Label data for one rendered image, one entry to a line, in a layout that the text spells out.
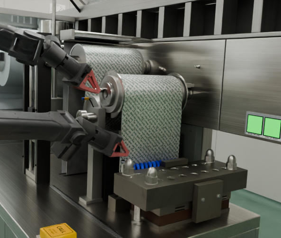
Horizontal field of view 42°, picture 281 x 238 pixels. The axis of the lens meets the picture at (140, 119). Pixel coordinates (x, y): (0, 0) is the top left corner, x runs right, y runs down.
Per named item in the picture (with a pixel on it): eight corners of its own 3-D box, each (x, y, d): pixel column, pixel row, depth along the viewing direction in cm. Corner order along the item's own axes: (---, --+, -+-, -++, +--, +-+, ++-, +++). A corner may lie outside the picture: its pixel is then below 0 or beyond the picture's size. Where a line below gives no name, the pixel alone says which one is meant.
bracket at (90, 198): (77, 200, 118) (80, 106, 114) (95, 197, 122) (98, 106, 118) (84, 205, 114) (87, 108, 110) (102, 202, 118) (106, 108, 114)
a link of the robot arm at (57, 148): (78, 133, 92) (58, 111, 95) (50, 166, 94) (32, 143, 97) (101, 136, 103) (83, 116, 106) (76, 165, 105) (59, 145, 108)
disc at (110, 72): (98, 114, 120) (100, 69, 118) (99, 114, 120) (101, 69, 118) (122, 121, 108) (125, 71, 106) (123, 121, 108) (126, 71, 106)
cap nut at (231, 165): (222, 167, 117) (223, 154, 116) (230, 166, 119) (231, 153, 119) (231, 170, 114) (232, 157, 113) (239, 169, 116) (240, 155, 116)
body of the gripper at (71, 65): (80, 85, 103) (59, 68, 99) (65, 84, 112) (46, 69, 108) (92, 66, 105) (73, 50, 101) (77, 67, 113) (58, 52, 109)
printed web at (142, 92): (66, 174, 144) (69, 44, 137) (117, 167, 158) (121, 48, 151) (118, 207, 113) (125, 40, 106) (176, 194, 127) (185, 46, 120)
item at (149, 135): (118, 171, 112) (121, 111, 109) (177, 162, 125) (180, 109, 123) (119, 171, 111) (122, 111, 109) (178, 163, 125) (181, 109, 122)
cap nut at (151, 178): (141, 182, 98) (142, 165, 98) (152, 180, 101) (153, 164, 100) (149, 186, 96) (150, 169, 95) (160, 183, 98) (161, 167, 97)
